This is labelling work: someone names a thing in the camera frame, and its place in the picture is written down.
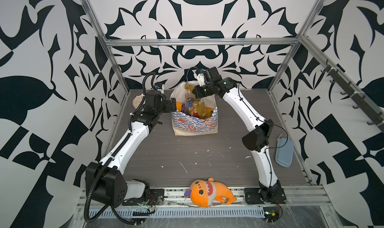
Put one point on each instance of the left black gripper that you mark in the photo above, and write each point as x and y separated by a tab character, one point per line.
167	107

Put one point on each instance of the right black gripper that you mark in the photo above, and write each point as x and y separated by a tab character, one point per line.
198	93

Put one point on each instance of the blue checkered paper bag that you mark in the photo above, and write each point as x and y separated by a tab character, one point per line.
186	125

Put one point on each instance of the gold red fruit snack bag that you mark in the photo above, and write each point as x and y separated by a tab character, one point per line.
191	98

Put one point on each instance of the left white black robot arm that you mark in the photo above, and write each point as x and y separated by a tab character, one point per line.
105	184

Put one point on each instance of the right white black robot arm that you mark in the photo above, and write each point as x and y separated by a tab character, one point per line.
256	141

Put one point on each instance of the yellow snack bag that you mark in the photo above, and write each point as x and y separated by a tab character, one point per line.
201	111

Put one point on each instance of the orange snack packet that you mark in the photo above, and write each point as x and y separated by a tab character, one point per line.
180	107

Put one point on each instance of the pink round alarm clock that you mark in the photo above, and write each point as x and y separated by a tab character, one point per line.
137	101

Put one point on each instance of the orange plush shark toy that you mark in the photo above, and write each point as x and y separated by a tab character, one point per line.
203	193

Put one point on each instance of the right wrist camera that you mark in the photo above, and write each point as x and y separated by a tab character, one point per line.
199	75

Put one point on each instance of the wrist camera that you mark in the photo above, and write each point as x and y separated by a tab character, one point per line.
199	75
159	87

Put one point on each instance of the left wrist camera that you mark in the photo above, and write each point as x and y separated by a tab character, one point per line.
159	87

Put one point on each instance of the white perforated cable tray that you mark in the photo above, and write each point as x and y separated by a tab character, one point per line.
189	212

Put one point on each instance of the black wall hook rack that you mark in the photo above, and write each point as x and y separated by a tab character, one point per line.
350	90

